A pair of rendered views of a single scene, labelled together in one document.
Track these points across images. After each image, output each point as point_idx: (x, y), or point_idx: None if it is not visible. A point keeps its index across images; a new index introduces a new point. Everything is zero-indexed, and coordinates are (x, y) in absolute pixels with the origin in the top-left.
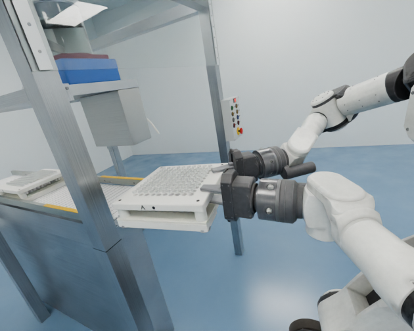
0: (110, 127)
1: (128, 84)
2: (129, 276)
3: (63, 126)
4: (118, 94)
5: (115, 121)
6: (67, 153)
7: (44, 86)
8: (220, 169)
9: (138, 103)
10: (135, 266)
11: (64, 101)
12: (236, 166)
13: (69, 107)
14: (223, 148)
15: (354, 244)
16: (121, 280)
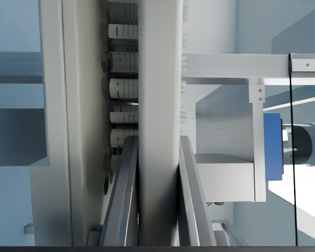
0: (198, 158)
1: (259, 183)
2: (18, 68)
3: (237, 62)
4: (247, 162)
5: (209, 159)
6: (211, 55)
7: (276, 59)
8: (193, 159)
9: (233, 194)
10: (8, 137)
11: (261, 72)
12: (247, 246)
13: (254, 75)
14: None
15: None
16: (26, 55)
